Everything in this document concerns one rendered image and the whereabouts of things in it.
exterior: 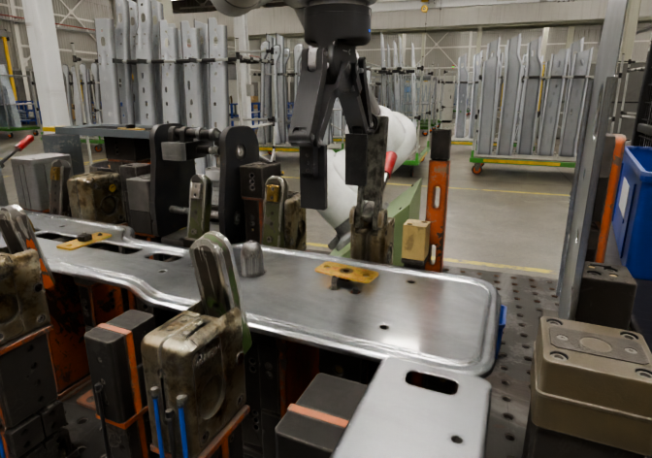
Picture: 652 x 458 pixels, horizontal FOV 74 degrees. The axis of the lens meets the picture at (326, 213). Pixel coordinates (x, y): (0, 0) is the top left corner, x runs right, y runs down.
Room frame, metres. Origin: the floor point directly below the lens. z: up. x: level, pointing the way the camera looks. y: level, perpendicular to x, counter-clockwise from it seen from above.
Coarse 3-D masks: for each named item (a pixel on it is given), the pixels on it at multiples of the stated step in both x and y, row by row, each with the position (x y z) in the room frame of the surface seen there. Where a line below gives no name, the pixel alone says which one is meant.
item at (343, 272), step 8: (328, 264) 0.58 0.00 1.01; (336, 264) 0.58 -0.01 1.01; (320, 272) 0.56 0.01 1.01; (328, 272) 0.55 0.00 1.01; (336, 272) 0.55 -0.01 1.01; (344, 272) 0.55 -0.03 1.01; (352, 272) 0.55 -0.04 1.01; (360, 272) 0.55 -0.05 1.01; (368, 272) 0.55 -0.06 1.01; (376, 272) 0.55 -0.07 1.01; (344, 280) 0.55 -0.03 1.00; (360, 280) 0.53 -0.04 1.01; (368, 280) 0.52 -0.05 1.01
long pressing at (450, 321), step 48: (0, 240) 0.72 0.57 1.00; (48, 240) 0.72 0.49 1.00; (144, 240) 0.71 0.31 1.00; (144, 288) 0.53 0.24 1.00; (192, 288) 0.53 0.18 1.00; (288, 288) 0.53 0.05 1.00; (384, 288) 0.53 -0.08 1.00; (432, 288) 0.53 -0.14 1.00; (480, 288) 0.53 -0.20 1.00; (288, 336) 0.42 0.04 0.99; (336, 336) 0.41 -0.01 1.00; (384, 336) 0.41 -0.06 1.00; (432, 336) 0.41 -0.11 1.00; (480, 336) 0.41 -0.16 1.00
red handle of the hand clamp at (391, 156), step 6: (390, 156) 0.75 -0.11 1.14; (396, 156) 0.76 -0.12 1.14; (390, 162) 0.74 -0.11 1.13; (390, 168) 0.73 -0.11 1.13; (390, 174) 0.73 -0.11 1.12; (384, 180) 0.71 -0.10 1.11; (384, 186) 0.71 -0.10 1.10; (372, 204) 0.67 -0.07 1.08; (366, 210) 0.66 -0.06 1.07; (372, 210) 0.66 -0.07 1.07; (366, 216) 0.65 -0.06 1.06; (372, 216) 0.65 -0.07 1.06
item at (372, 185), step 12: (384, 120) 0.66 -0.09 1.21; (384, 132) 0.66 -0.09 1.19; (372, 144) 0.67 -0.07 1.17; (384, 144) 0.66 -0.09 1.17; (372, 156) 0.67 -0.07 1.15; (384, 156) 0.66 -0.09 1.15; (372, 168) 0.67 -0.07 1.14; (384, 168) 0.67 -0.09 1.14; (372, 180) 0.66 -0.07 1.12; (360, 192) 0.66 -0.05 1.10; (372, 192) 0.66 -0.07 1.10; (360, 204) 0.65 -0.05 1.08; (360, 216) 0.65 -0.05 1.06
